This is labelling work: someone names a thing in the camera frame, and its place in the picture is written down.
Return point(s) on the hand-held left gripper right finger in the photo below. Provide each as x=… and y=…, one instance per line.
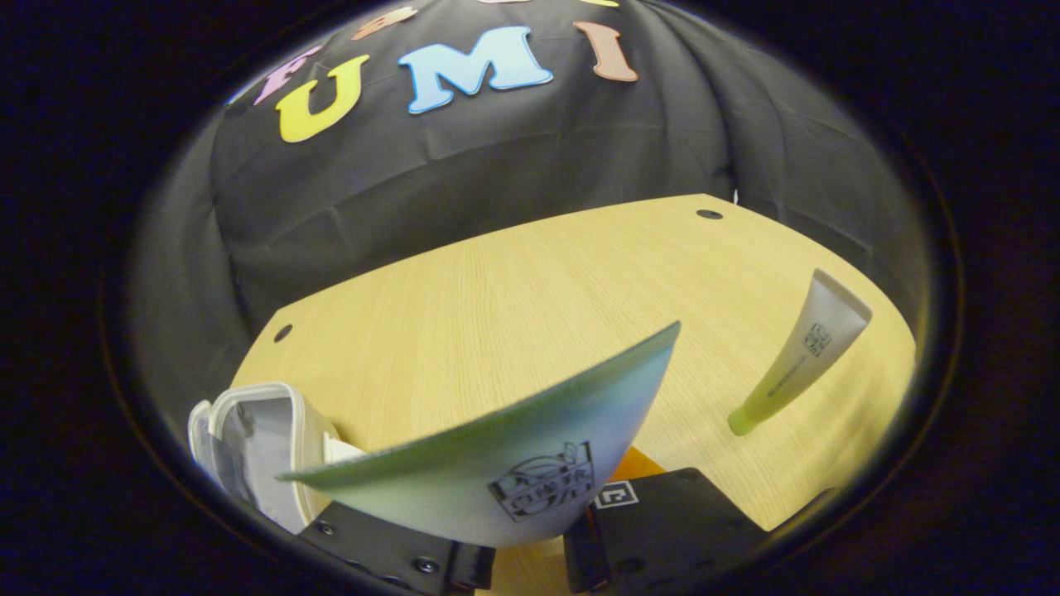
x=671, y=530

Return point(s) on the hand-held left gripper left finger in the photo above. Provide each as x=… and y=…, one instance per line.
x=389, y=542

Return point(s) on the wide green white tube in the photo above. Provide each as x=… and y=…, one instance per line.
x=513, y=447

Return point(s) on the white suitcase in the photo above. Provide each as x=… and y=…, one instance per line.
x=257, y=447

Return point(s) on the slim white green tube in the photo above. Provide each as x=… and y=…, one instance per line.
x=807, y=348

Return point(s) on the black backdrop cloth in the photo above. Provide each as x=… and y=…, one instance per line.
x=497, y=165

